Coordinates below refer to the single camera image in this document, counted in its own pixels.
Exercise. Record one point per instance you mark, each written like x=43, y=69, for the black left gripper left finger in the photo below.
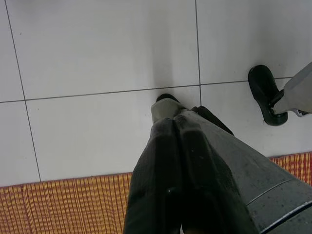
x=156, y=182

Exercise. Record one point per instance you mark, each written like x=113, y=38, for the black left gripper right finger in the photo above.
x=207, y=195

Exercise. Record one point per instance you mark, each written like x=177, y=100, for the orange woven floor mat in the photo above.
x=61, y=207

